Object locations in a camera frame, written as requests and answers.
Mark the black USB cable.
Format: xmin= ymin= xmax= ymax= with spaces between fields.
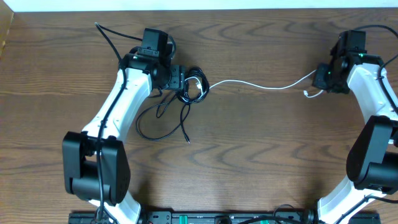
xmin=135 ymin=66 xmax=211 ymax=144

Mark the white USB cable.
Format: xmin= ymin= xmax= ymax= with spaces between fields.
xmin=183 ymin=68 xmax=325 ymax=100

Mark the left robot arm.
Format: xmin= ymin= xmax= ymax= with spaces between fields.
xmin=62 ymin=28 xmax=185 ymax=223

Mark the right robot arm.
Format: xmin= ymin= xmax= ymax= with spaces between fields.
xmin=302 ymin=26 xmax=397 ymax=223

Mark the cardboard box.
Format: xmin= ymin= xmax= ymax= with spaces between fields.
xmin=0 ymin=0 xmax=14 ymax=55

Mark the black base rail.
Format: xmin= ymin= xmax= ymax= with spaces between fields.
xmin=67 ymin=211 xmax=381 ymax=224

